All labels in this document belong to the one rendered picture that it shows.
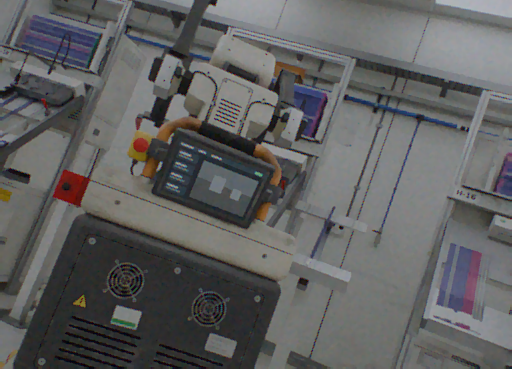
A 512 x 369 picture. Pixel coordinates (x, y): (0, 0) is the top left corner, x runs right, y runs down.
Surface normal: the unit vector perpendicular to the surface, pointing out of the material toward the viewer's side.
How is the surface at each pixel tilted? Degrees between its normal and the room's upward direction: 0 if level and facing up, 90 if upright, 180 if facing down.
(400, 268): 90
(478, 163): 90
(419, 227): 90
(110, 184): 90
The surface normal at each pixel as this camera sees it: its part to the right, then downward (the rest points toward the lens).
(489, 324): 0.09, -0.80
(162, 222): 0.20, -0.04
